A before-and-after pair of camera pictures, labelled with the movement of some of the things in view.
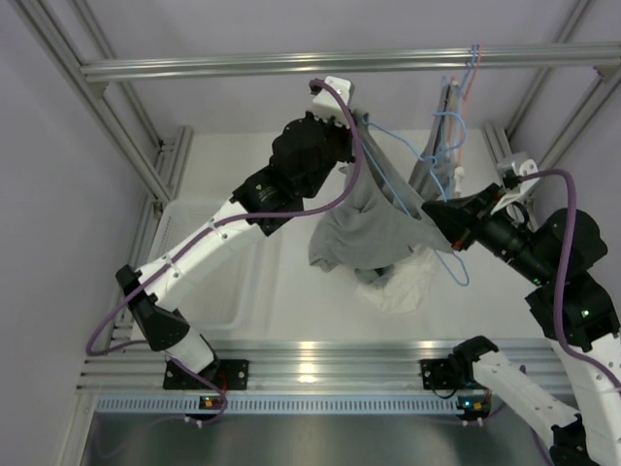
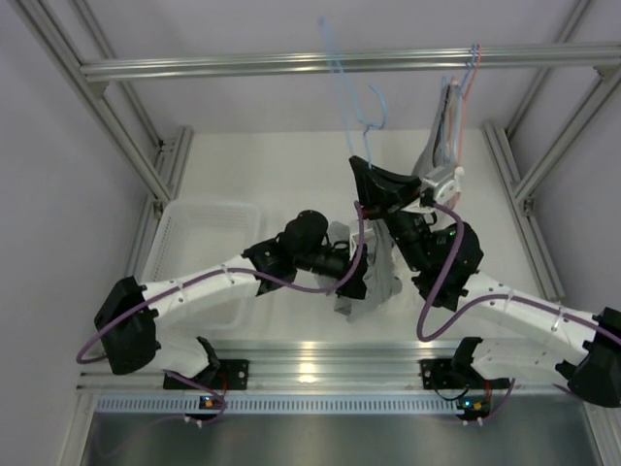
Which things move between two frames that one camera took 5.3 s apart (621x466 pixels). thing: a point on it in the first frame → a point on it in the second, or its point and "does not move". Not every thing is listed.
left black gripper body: [337, 146] → [346, 287]
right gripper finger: [465, 213] → [380, 188]
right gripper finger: [460, 237] → [377, 202]
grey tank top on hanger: [431, 177] does not move
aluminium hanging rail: [576, 54] does not move
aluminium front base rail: [318, 364] does not move
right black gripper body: [509, 240] → [411, 233]
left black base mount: [228, 374] does not move
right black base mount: [443, 374] does not move
